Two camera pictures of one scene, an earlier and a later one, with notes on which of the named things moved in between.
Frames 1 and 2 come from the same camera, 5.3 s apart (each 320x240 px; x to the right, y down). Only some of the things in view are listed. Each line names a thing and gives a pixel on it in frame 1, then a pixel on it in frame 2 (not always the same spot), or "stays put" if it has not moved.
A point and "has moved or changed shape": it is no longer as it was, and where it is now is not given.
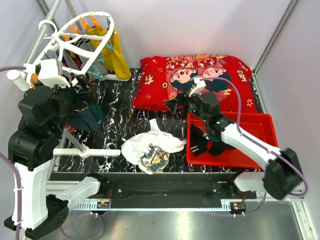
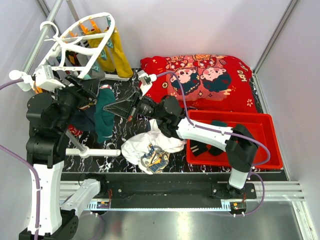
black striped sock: x=218 y=148 stays put
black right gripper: x=182 y=101 -> x=122 y=107
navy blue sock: x=84 y=120 stays put
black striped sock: x=198 y=142 stays put
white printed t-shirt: x=150 y=150 stays put
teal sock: x=97 y=111 has moved or changed shape
